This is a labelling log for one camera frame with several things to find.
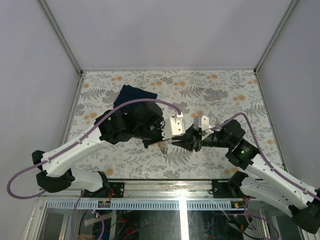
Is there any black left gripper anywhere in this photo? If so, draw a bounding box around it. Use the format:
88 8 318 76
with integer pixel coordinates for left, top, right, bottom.
134 116 172 149

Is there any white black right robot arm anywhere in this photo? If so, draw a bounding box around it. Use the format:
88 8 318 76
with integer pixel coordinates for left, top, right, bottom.
169 116 320 234

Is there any metal keyring with yellow grip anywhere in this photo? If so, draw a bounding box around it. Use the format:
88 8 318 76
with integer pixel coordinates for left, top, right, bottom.
157 141 170 155

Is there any dark navy folded cloth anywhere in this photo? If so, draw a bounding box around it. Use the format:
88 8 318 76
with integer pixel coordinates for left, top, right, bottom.
113 85 158 108

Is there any aluminium front rail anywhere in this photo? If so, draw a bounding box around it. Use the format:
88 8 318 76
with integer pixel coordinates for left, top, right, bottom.
37 178 251 201

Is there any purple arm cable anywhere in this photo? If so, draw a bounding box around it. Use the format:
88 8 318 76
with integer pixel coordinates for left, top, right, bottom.
6 98 182 200
211 112 320 201

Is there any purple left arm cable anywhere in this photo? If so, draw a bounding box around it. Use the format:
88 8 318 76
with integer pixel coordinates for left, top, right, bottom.
6 98 182 200

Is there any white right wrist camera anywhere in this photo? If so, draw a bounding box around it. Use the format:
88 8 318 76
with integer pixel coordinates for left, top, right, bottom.
193 115 214 134

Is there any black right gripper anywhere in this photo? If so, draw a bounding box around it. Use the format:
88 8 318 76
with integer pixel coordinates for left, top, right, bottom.
171 122 233 152

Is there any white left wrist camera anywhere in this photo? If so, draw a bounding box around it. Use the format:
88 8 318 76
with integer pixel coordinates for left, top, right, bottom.
161 113 186 141

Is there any floral patterned table mat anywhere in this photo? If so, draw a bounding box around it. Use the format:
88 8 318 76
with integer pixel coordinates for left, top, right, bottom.
69 69 283 179

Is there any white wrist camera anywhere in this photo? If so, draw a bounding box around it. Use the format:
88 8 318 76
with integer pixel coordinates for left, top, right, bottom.
193 115 214 134
161 113 186 141

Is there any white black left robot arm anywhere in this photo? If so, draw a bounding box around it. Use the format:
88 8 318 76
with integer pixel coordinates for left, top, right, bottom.
32 98 185 198

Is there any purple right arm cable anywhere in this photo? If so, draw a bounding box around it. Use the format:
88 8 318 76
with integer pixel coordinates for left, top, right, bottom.
211 112 320 201

